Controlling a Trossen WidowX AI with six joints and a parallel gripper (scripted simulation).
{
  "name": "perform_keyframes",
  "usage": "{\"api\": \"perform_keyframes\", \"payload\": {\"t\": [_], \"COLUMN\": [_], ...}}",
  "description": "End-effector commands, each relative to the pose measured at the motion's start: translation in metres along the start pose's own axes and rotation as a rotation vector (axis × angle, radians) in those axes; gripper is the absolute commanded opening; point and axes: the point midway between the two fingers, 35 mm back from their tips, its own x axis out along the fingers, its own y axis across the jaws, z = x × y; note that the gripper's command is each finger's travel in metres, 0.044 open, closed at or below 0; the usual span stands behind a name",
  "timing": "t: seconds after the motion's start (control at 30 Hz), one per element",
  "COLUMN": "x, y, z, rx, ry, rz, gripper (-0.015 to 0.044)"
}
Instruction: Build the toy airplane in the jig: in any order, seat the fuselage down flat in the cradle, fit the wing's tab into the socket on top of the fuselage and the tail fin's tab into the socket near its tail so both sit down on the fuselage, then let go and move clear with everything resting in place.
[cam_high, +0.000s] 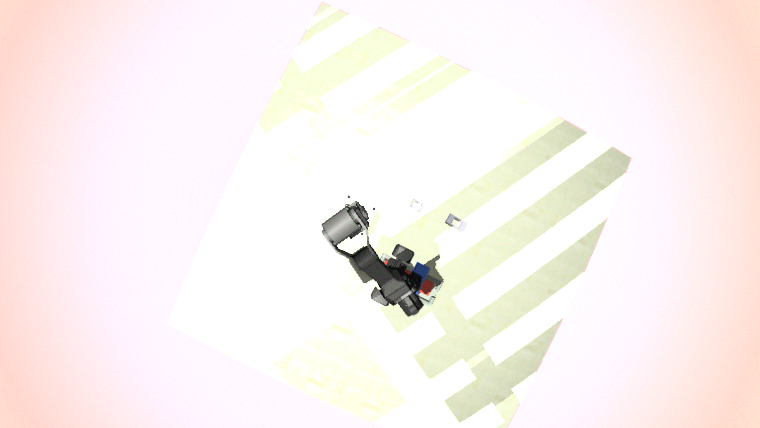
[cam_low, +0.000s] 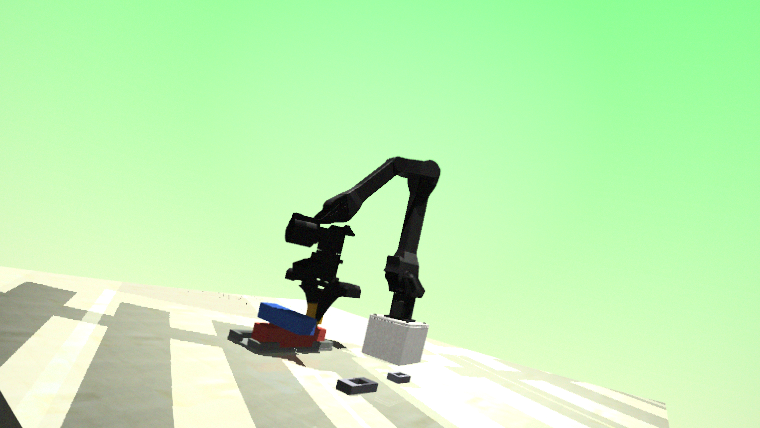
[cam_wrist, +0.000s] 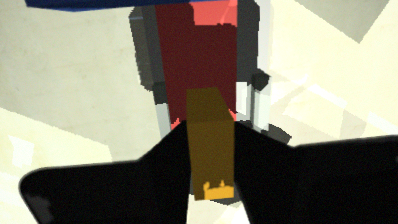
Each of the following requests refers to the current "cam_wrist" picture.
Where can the blue bar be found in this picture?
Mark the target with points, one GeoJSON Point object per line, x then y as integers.
{"type": "Point", "coordinates": [89, 5]}

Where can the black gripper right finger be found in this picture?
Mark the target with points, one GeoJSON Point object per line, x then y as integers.
{"type": "Point", "coordinates": [274, 180]}

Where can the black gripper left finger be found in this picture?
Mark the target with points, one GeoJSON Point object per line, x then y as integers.
{"type": "Point", "coordinates": [155, 186]}

